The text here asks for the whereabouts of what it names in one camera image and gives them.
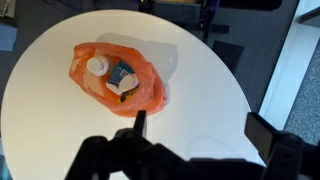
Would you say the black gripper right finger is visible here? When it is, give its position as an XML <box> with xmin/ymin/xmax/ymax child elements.
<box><xmin>244</xmin><ymin>111</ymin><xmax>320</xmax><ymax>180</ymax></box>

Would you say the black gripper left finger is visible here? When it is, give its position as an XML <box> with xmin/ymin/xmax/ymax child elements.
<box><xmin>64</xmin><ymin>109</ymin><xmax>201</xmax><ymax>180</ymax></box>

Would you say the orange plastic bag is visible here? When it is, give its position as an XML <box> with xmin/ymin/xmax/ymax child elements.
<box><xmin>68</xmin><ymin>41</ymin><xmax>168</xmax><ymax>118</ymax></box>

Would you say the yellow and black packet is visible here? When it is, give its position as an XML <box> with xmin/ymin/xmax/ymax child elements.
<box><xmin>115</xmin><ymin>84</ymin><xmax>141</xmax><ymax>104</ymax></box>

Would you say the white bottle with blue label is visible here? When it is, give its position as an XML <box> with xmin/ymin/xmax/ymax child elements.
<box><xmin>105</xmin><ymin>59</ymin><xmax>140</xmax><ymax>97</ymax></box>

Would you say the dark square floor mat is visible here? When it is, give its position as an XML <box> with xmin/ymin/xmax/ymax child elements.
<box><xmin>211</xmin><ymin>40</ymin><xmax>245</xmax><ymax>74</ymax></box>

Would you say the black table pole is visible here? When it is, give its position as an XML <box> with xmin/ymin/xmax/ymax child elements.
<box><xmin>199</xmin><ymin>0</ymin><xmax>215</xmax><ymax>44</ymax></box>

